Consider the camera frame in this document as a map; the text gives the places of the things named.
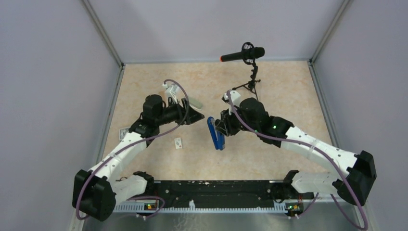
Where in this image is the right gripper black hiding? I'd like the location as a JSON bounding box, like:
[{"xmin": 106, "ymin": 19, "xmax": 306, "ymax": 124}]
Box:
[{"xmin": 216, "ymin": 103, "xmax": 259, "ymax": 136}]

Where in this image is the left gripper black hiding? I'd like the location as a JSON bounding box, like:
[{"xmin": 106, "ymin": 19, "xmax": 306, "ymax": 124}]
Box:
[{"xmin": 155, "ymin": 98, "xmax": 204, "ymax": 126}]

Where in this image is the blue stapler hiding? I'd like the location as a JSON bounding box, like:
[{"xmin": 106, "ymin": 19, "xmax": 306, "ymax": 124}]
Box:
[{"xmin": 207, "ymin": 116, "xmax": 225, "ymax": 151}]

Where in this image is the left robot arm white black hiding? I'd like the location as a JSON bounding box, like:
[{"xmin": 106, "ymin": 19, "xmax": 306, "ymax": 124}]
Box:
[{"xmin": 72, "ymin": 94, "xmax": 204, "ymax": 221}]

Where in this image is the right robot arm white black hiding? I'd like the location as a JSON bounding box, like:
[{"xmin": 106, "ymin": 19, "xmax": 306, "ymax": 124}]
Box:
[{"xmin": 213, "ymin": 98, "xmax": 377, "ymax": 205}]

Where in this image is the small white staple box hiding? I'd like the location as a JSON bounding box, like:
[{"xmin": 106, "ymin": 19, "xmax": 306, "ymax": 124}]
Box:
[{"xmin": 174, "ymin": 138, "xmax": 183, "ymax": 149}]

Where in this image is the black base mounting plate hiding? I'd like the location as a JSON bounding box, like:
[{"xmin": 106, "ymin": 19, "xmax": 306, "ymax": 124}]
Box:
[{"xmin": 146, "ymin": 180, "xmax": 315, "ymax": 209}]

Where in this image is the black microphone orange tip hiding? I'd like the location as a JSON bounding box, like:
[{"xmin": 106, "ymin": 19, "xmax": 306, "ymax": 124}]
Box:
[{"xmin": 220, "ymin": 47, "xmax": 265, "ymax": 63}]

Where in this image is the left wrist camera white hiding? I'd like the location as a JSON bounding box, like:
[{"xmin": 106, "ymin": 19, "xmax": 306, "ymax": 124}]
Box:
[{"xmin": 162, "ymin": 83, "xmax": 180, "ymax": 103}]

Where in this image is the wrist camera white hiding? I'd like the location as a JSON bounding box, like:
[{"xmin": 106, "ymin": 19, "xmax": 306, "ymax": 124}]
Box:
[
  {"xmin": 222, "ymin": 90, "xmax": 241, "ymax": 106},
  {"xmin": 162, "ymin": 83, "xmax": 180, "ymax": 103}
]

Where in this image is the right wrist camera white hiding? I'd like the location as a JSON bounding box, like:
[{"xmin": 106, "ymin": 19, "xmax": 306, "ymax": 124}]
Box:
[{"xmin": 222, "ymin": 90, "xmax": 241, "ymax": 106}]

